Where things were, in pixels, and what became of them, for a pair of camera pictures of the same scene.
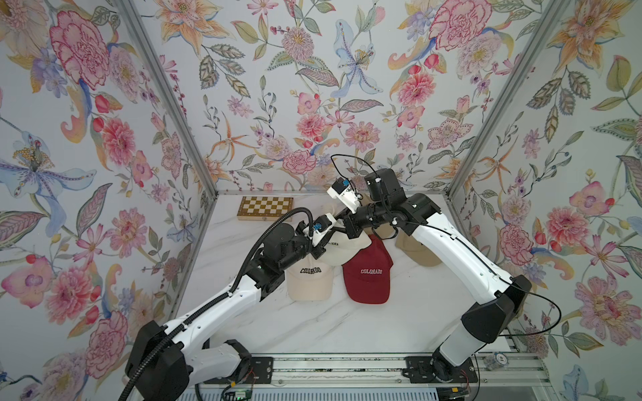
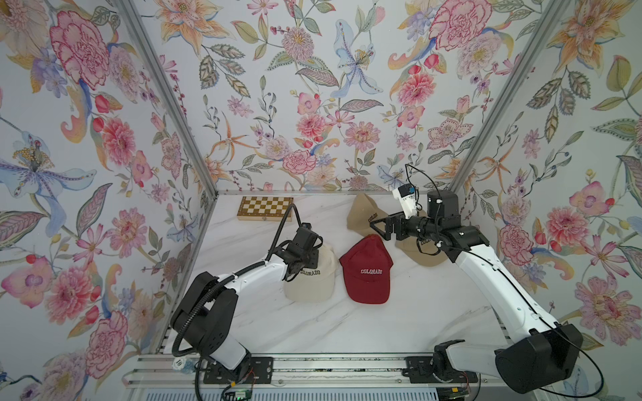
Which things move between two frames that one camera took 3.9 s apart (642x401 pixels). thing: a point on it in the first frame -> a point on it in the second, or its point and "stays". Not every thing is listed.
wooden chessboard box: (263, 208) stays
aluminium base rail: (491, 370) stays
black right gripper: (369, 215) -> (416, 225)
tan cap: (416, 250) stays
